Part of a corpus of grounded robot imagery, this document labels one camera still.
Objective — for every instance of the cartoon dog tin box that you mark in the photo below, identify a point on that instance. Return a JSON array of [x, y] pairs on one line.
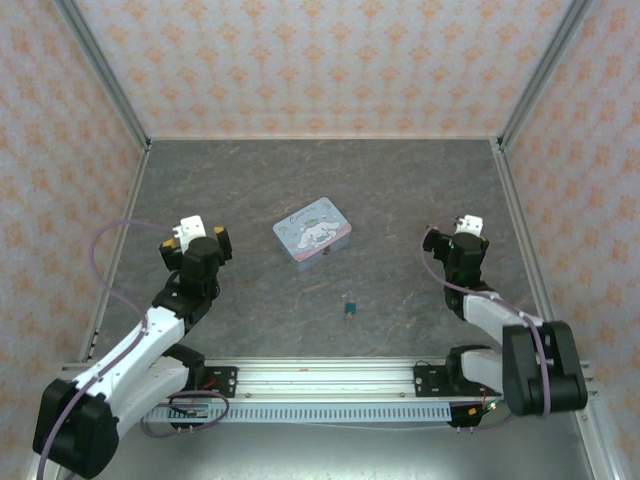
[[310, 232]]

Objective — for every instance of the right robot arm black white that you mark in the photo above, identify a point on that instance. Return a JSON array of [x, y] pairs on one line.
[[530, 370]]

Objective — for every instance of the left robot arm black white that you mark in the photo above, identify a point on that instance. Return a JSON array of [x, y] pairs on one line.
[[125, 360]]

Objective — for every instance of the small green circuit board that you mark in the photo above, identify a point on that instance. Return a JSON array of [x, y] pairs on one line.
[[197, 411]]

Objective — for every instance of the small circuit board with LED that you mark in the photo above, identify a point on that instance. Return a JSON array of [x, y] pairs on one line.
[[490, 405]]

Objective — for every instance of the grey metal shelf panel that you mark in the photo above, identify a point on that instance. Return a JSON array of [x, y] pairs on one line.
[[325, 452]]

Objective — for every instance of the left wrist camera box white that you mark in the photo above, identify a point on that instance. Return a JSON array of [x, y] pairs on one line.
[[191, 229]]

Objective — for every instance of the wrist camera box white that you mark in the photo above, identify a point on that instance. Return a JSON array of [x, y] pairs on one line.
[[470, 224], [191, 229]]

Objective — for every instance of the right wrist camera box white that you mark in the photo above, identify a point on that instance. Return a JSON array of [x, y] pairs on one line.
[[470, 224]]

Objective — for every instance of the aluminium side rail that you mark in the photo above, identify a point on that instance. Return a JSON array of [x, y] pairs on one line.
[[127, 220], [522, 220]]

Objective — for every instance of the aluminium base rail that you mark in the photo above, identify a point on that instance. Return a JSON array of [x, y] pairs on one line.
[[325, 382]]

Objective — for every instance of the aluminium frame post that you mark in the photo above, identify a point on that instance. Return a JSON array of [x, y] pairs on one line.
[[105, 75], [542, 75]]

